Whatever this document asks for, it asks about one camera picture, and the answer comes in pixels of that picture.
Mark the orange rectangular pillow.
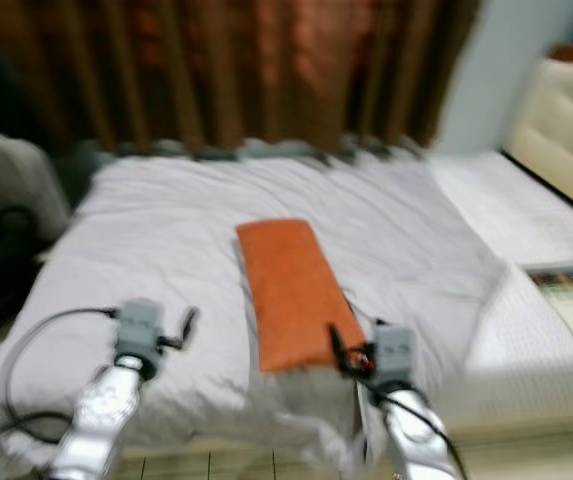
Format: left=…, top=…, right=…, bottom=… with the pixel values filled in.
left=235, top=217, right=368, bottom=374

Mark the white book with photo cover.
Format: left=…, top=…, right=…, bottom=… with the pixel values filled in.
left=524, top=259, right=573, bottom=353

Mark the light grey bed blanket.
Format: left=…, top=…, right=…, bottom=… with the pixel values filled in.
left=0, top=148, right=509, bottom=478

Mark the white quilted mattress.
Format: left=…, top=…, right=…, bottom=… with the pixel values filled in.
left=424, top=148, right=573, bottom=433

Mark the grey chair back cushion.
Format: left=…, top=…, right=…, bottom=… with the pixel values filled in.
left=0, top=132, right=73, bottom=243

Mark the brown pleated curtain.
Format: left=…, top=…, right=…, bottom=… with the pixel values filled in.
left=0, top=0, right=484, bottom=159

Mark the cream padded wooden headboard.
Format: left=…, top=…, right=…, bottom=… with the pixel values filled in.
left=499, top=42, right=573, bottom=227

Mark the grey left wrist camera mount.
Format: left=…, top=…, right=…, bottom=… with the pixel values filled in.
left=115, top=298, right=166, bottom=364

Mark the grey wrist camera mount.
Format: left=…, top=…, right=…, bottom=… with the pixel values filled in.
left=115, top=298, right=166, bottom=364
left=370, top=324, right=418, bottom=390

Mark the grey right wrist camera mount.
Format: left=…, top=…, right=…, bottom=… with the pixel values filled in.
left=370, top=324, right=418, bottom=390

